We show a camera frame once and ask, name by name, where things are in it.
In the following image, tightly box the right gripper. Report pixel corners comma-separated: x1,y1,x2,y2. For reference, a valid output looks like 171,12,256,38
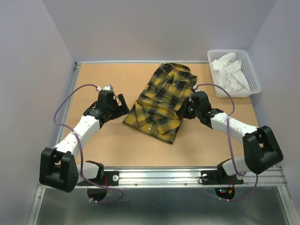
174,97,201,119

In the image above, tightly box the yellow plaid long sleeve shirt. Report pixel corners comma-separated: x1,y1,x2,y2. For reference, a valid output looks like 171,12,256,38
123,63,197,144

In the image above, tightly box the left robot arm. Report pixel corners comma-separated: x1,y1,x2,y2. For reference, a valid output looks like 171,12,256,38
39,90,129,193

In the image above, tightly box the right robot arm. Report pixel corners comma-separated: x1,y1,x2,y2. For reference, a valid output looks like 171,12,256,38
177,91,284,183

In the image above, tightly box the white shirt in basket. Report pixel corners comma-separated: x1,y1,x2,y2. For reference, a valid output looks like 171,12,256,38
211,52,250,92

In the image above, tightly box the white plastic laundry basket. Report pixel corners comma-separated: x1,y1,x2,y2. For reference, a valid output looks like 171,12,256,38
207,49,262,98

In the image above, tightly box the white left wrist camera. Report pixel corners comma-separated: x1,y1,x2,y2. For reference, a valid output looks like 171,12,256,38
101,84,113,91

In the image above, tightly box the aluminium mounting rail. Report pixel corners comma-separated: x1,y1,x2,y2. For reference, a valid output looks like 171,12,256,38
37,165,288,188

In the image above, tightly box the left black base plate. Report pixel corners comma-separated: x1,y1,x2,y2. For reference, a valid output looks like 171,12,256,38
83,168,120,187

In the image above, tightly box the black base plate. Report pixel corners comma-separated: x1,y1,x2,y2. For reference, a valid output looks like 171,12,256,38
83,168,120,187
198,170,244,185

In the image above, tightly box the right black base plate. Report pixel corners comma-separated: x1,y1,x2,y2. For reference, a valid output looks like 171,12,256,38
198,170,244,185

